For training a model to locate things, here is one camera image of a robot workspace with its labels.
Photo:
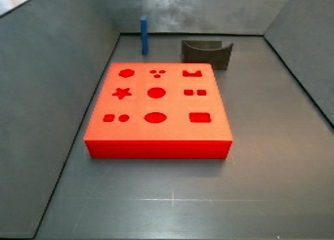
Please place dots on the red shape-sorting board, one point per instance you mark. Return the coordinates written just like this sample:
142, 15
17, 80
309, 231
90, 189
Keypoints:
160, 110

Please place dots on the dark grey curved block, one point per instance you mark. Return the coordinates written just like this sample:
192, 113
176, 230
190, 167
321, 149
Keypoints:
208, 52

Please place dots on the blue square-circle peg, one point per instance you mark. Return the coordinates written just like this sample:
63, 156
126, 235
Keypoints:
144, 35

